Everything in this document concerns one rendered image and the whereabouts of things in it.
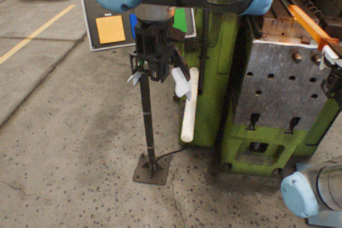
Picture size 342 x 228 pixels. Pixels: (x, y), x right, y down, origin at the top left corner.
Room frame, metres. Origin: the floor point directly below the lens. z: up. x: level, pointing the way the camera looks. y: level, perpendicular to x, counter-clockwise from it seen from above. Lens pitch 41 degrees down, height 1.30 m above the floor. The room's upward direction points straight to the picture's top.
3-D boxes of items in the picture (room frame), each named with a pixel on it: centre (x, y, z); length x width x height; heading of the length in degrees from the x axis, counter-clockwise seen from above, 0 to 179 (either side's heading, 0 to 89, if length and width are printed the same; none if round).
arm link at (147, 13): (0.43, 0.03, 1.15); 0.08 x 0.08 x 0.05
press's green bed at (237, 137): (1.02, -0.53, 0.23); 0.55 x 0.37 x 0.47; 172
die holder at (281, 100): (1.02, -0.53, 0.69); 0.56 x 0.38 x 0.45; 172
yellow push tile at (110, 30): (0.65, 0.18, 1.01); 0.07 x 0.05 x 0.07; 107
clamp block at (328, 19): (0.84, -0.63, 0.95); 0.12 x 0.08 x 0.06; 172
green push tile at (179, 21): (0.71, -0.01, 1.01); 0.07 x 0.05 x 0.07; 107
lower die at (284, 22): (1.01, -0.47, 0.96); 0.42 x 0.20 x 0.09; 172
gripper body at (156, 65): (0.42, 0.03, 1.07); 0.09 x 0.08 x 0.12; 157
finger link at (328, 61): (0.46, -0.40, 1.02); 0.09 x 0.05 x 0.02; 175
